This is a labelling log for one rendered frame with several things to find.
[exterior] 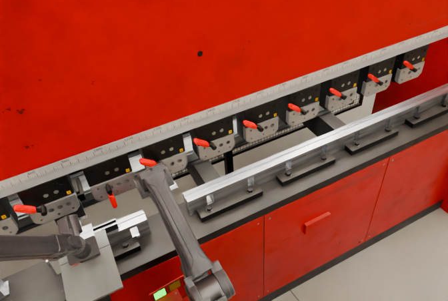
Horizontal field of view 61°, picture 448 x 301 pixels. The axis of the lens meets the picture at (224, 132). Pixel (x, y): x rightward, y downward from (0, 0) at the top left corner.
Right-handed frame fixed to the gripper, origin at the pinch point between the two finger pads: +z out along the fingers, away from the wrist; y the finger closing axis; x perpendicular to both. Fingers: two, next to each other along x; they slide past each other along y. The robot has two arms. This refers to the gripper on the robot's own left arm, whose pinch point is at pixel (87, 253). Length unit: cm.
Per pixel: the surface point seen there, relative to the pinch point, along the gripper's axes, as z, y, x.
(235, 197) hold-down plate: 13, -62, 0
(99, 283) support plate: -4.5, -1.4, 11.7
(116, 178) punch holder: -18.3, -18.2, -16.5
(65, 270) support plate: 0.2, 8.4, 2.3
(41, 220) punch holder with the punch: -13.0, 8.7, -13.6
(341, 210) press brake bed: 39, -118, 22
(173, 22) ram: -61, -47, -40
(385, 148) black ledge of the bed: 13, -142, 6
